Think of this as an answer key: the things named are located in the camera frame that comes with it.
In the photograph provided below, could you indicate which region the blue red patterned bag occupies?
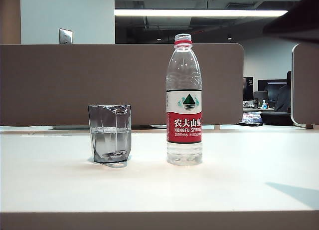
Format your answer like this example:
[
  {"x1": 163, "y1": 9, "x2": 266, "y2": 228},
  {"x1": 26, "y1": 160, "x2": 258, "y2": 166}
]
[{"x1": 237, "y1": 112, "x2": 264, "y2": 127}]

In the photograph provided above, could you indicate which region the narrow brown desk partition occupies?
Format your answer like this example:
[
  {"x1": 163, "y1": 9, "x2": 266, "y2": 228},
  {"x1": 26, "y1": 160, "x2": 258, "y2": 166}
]
[{"x1": 291, "y1": 43, "x2": 319, "y2": 129}]

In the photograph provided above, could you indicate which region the metal wall switch plate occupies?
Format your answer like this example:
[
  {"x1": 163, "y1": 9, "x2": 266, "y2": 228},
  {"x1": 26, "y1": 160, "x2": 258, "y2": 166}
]
[{"x1": 58, "y1": 28, "x2": 74, "y2": 45}]

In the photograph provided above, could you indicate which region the grey faceted glass mug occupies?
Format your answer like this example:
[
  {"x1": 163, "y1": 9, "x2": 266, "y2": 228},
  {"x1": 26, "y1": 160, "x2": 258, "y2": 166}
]
[{"x1": 88, "y1": 104, "x2": 132, "y2": 165}]

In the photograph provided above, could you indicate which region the wide brown desk partition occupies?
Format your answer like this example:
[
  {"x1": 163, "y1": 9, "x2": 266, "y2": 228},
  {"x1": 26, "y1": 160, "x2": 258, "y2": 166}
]
[{"x1": 0, "y1": 42, "x2": 245, "y2": 126}]

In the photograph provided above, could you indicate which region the long white ceiling light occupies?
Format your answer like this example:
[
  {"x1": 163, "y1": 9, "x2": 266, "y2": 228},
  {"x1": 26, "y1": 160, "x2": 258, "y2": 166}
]
[{"x1": 114, "y1": 9, "x2": 290, "y2": 17}]

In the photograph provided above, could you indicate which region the black round cushion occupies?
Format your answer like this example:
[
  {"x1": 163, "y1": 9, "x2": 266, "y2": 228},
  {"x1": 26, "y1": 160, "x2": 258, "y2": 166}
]
[{"x1": 260, "y1": 111, "x2": 293, "y2": 126}]

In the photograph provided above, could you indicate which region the black computer monitor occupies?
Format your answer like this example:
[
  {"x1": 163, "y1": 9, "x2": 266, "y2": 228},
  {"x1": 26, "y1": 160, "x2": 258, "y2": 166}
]
[{"x1": 257, "y1": 79, "x2": 290, "y2": 108}]

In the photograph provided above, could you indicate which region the dark grey jacket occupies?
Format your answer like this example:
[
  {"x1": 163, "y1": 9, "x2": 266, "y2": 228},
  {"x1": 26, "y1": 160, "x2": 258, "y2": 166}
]
[{"x1": 274, "y1": 84, "x2": 292, "y2": 113}]

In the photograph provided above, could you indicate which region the dark panel with numeral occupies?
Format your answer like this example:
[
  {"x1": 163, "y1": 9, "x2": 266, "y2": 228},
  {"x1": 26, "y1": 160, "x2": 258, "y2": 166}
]
[{"x1": 243, "y1": 76, "x2": 254, "y2": 101}]

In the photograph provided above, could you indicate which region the clear water bottle red label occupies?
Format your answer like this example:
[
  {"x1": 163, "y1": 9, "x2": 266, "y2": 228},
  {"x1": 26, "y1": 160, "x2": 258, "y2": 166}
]
[{"x1": 166, "y1": 33, "x2": 203, "y2": 166}]

